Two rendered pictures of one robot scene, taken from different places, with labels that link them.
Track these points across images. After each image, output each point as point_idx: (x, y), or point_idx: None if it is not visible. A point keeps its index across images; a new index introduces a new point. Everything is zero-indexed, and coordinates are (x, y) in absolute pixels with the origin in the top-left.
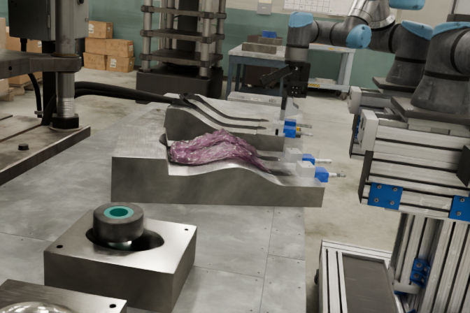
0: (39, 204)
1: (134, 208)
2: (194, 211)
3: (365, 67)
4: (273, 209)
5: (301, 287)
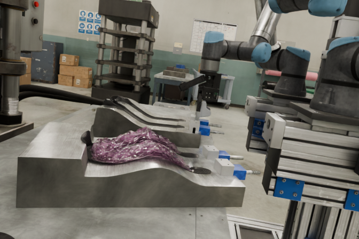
0: None
1: None
2: (111, 217)
3: (240, 89)
4: (195, 212)
5: None
